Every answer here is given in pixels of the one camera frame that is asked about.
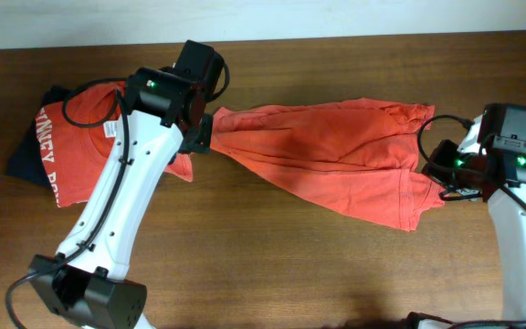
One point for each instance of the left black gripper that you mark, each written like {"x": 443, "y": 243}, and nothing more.
{"x": 203, "y": 141}

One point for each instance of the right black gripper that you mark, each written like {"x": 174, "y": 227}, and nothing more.
{"x": 446, "y": 149}

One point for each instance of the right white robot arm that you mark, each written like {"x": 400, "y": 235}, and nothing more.
{"x": 498, "y": 177}

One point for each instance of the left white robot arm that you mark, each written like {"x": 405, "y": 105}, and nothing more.
{"x": 162, "y": 116}

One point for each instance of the folded orange printed t-shirt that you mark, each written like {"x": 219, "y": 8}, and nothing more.
{"x": 74, "y": 157}

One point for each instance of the folded navy garment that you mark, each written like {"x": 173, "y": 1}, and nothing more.
{"x": 25, "y": 162}

